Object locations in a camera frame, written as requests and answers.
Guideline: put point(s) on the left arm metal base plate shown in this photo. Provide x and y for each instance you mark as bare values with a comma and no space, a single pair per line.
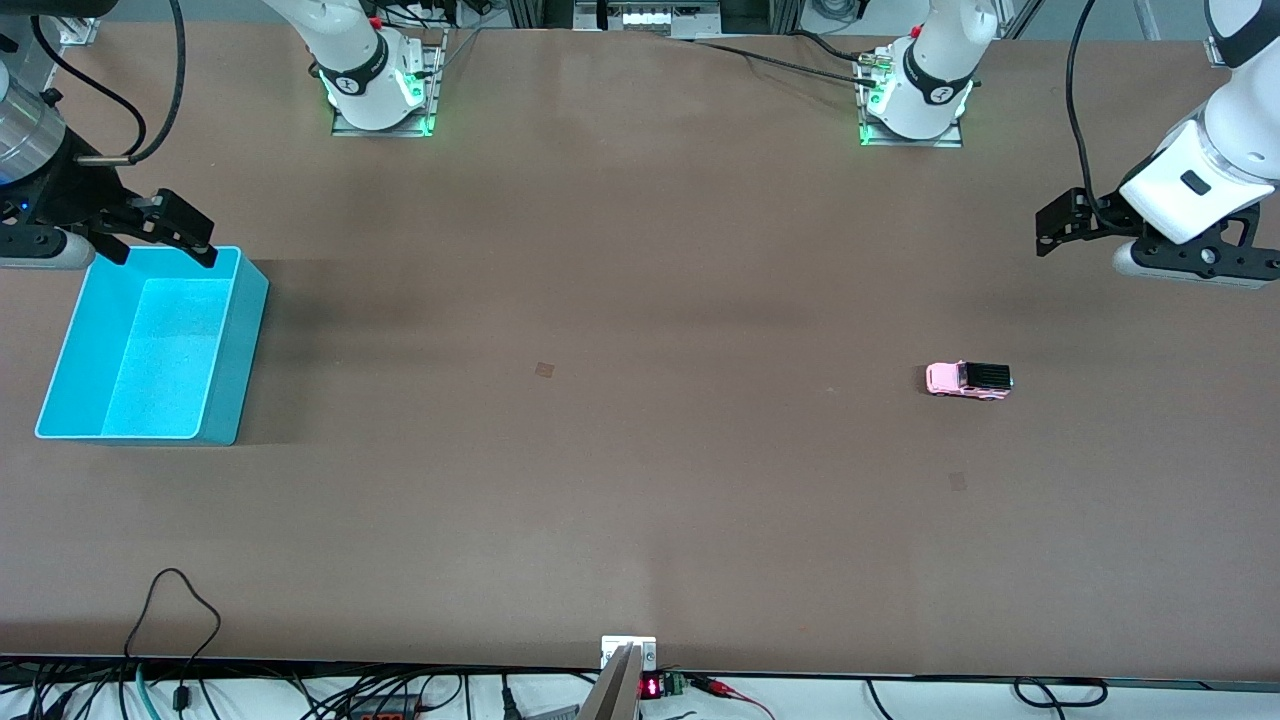
940,142

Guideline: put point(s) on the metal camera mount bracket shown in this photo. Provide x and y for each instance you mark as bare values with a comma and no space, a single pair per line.
622,675

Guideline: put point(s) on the white control box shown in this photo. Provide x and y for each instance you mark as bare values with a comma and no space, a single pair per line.
645,18

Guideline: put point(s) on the pink toy jeep black roof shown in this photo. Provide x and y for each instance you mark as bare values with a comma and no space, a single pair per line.
960,380

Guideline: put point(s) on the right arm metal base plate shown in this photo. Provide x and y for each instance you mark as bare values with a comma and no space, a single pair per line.
432,90

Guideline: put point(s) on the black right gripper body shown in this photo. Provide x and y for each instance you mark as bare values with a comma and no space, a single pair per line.
72,192

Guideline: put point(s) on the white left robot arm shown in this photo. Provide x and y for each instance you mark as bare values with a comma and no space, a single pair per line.
1225,140

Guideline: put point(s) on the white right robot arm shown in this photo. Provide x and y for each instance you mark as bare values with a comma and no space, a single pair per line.
350,60

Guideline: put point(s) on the red LED display module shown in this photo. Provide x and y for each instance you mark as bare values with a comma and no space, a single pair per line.
660,686

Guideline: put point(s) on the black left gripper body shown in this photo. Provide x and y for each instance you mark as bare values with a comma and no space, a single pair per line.
1100,217

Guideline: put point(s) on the aluminium corner bracket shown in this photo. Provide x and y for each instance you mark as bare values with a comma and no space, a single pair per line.
80,30
1222,52

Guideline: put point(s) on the orange power strip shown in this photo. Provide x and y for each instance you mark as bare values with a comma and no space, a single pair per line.
385,708

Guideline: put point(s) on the cyan plastic storage bin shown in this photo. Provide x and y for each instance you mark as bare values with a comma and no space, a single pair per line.
150,350

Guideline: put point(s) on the right arm wrist camera capsule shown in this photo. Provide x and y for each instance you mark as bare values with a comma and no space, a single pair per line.
45,250

